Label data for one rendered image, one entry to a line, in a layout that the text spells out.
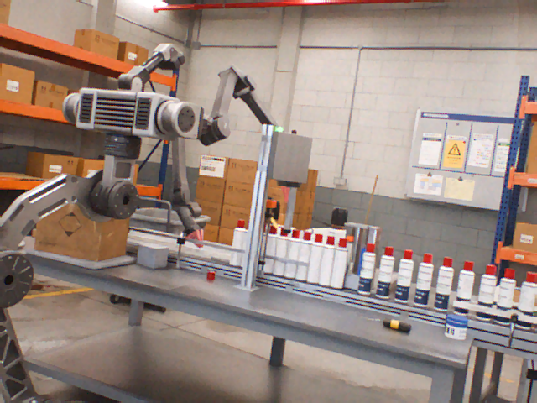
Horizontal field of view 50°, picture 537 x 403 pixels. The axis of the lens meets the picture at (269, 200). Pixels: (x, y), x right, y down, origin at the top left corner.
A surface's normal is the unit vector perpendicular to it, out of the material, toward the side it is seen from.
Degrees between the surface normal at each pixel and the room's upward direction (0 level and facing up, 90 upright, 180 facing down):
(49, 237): 90
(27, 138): 90
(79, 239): 90
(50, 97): 90
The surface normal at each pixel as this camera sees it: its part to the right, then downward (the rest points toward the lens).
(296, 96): -0.52, -0.03
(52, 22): 0.84, 0.14
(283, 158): 0.52, 0.12
